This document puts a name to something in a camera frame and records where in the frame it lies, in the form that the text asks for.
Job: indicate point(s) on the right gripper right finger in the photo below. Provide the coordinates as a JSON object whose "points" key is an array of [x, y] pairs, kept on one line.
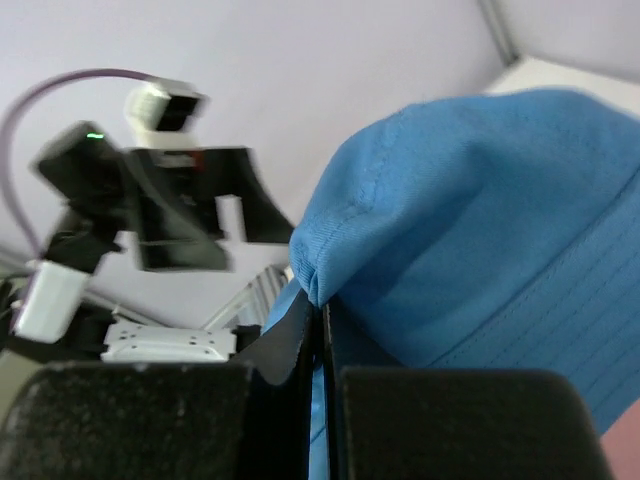
{"points": [[388, 421]]}

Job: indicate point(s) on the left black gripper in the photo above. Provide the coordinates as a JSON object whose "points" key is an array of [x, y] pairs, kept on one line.
{"points": [[171, 196]]}

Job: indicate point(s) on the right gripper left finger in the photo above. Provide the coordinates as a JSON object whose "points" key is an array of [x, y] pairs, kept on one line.
{"points": [[248, 418]]}

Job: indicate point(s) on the blue bucket hat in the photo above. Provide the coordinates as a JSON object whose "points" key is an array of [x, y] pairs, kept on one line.
{"points": [[487, 231]]}

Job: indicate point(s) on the pink bucket hat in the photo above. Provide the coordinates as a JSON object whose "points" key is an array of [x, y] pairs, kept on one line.
{"points": [[621, 444]]}

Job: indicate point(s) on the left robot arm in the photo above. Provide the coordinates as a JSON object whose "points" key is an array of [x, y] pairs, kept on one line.
{"points": [[47, 328]]}

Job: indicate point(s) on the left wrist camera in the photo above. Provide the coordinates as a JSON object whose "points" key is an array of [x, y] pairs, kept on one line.
{"points": [[160, 113]]}

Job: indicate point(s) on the right aluminium frame post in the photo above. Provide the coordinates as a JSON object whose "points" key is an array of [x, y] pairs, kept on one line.
{"points": [[495, 21]]}

